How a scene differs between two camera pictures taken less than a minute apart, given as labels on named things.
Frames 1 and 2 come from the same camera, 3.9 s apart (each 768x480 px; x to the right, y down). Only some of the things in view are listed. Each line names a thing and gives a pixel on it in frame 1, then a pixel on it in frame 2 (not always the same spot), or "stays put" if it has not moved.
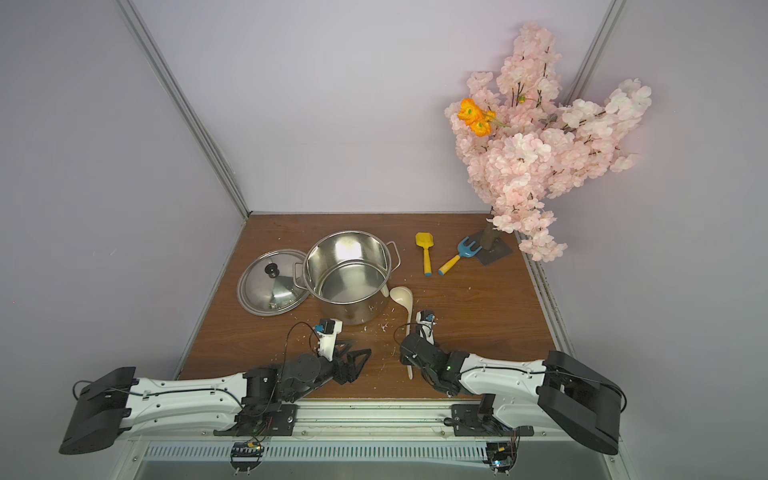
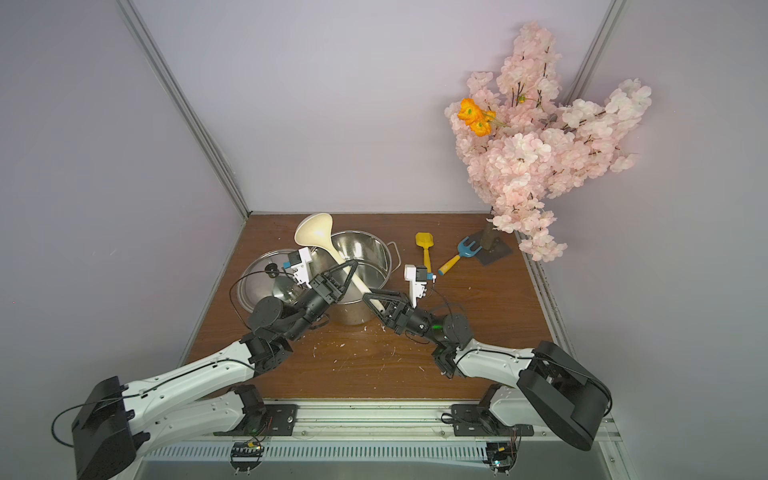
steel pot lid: [267, 285] stays put
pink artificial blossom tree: [543, 143] stays put
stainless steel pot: [345, 272] stays put
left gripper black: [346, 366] to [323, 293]
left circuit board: [246, 456] stays put
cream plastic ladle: [404, 351] to [318, 228]
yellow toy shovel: [425, 240] stays put
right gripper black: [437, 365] to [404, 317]
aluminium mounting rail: [334, 421] stays put
